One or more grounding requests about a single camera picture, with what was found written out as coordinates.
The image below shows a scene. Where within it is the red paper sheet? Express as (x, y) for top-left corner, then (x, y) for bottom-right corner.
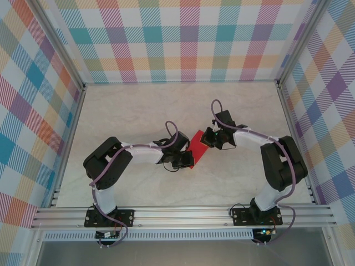
(189, 129), (212, 169)

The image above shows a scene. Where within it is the black controller board green light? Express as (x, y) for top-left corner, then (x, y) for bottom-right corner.
(255, 228), (277, 237)

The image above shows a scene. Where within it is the thin black left gripper cable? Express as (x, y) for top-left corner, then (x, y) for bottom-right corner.
(163, 161), (180, 173)

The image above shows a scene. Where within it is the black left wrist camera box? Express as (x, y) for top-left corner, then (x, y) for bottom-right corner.
(169, 132), (190, 152)

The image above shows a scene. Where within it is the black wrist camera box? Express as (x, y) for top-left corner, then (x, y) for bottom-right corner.
(213, 110), (236, 130)
(169, 132), (190, 152)

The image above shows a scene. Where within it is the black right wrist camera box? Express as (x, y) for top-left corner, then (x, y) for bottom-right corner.
(213, 110), (236, 130)

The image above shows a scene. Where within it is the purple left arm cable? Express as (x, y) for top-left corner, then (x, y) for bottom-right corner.
(88, 121), (180, 249)

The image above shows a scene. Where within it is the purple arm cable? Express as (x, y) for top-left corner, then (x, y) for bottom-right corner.
(88, 121), (180, 249)
(211, 99), (296, 246)

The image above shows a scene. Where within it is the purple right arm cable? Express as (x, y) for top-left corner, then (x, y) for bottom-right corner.
(211, 99), (296, 246)

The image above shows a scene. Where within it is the aluminium mounting rail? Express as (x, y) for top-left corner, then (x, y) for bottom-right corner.
(30, 204), (338, 229)

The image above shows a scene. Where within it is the slotted metal cable tray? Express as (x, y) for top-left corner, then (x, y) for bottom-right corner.
(43, 229), (255, 241)

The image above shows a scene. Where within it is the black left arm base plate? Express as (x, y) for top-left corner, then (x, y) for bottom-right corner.
(84, 208), (136, 228)

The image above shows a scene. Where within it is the aluminium side rail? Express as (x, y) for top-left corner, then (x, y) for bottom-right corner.
(276, 80), (318, 205)
(49, 84), (87, 208)

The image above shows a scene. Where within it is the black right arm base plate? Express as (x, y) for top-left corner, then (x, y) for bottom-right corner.
(231, 207), (283, 227)

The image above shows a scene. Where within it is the aluminium frame post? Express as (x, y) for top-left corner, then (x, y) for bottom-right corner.
(32, 0), (86, 90)
(276, 0), (333, 84)

